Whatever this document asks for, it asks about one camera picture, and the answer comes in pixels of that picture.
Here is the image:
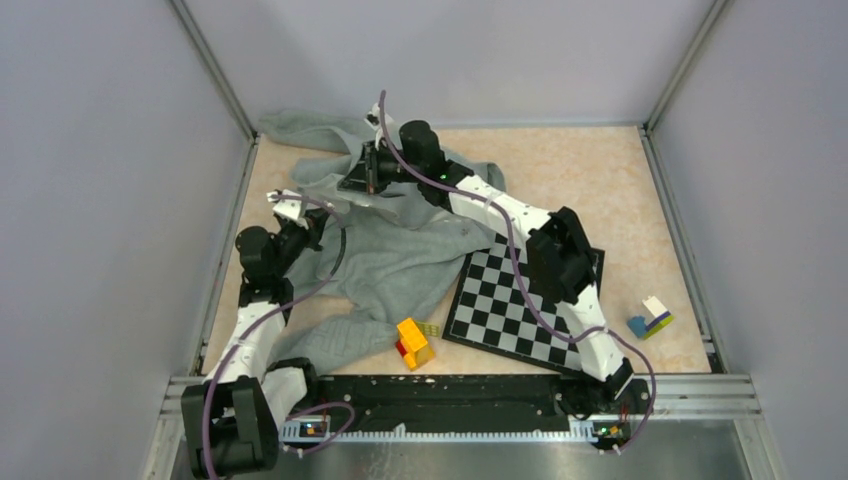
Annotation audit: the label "yellow red toy block stack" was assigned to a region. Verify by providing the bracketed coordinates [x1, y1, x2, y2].
[395, 318, 441, 371]

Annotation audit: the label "purple cable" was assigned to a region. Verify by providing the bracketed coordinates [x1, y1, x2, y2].
[377, 89, 658, 456]
[199, 192, 356, 480]

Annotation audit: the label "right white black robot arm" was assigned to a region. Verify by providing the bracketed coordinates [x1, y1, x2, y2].
[339, 113, 634, 420]

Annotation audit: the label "aluminium front frame rail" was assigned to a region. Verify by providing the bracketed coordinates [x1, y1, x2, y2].
[142, 374, 763, 480]

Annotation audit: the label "black white checkerboard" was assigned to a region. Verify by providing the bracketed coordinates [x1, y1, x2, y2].
[442, 234, 581, 374]

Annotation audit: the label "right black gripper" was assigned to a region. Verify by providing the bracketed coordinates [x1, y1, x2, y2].
[338, 142, 423, 198]

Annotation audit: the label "grey zip jacket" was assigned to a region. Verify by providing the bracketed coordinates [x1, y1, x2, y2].
[258, 109, 495, 374]

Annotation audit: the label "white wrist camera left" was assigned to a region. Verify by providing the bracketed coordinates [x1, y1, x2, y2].
[266, 189, 307, 226]

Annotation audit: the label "blue white green toy blocks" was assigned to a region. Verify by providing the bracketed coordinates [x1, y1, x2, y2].
[627, 296, 675, 340]

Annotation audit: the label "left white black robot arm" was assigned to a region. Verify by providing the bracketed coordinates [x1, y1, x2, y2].
[180, 209, 330, 479]

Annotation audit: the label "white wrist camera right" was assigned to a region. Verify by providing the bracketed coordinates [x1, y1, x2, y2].
[364, 112, 382, 132]

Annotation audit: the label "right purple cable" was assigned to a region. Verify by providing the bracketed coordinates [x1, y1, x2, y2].
[377, 89, 658, 456]

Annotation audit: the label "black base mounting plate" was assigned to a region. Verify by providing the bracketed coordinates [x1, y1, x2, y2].
[294, 375, 649, 434]

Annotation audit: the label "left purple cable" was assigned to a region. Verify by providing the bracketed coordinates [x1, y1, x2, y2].
[199, 192, 356, 480]

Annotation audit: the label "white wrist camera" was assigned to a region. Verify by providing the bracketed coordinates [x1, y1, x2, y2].
[364, 112, 382, 132]
[266, 189, 307, 226]

